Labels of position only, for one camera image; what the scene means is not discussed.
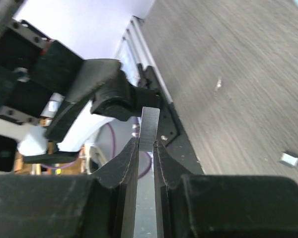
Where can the small staple strip piece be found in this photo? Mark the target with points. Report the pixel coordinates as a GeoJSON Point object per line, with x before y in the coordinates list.
{"type": "Point", "coordinates": [289, 159]}

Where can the silver staple strip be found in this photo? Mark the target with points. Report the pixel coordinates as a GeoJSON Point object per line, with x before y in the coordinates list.
{"type": "Point", "coordinates": [148, 129]}

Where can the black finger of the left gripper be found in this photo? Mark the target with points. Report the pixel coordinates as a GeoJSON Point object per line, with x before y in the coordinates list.
{"type": "Point", "coordinates": [57, 157]}

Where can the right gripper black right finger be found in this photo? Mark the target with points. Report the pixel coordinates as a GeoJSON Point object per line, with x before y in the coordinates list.
{"type": "Point", "coordinates": [217, 206]}

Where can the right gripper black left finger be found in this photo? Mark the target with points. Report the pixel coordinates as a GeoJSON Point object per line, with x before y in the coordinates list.
{"type": "Point", "coordinates": [99, 205]}

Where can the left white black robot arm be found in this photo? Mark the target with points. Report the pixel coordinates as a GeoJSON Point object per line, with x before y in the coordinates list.
{"type": "Point", "coordinates": [52, 100]}

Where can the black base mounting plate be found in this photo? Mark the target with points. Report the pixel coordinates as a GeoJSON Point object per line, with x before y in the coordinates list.
{"type": "Point", "coordinates": [170, 129]}

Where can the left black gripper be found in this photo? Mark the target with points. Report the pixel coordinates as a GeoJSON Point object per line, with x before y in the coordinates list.
{"type": "Point", "coordinates": [32, 68]}

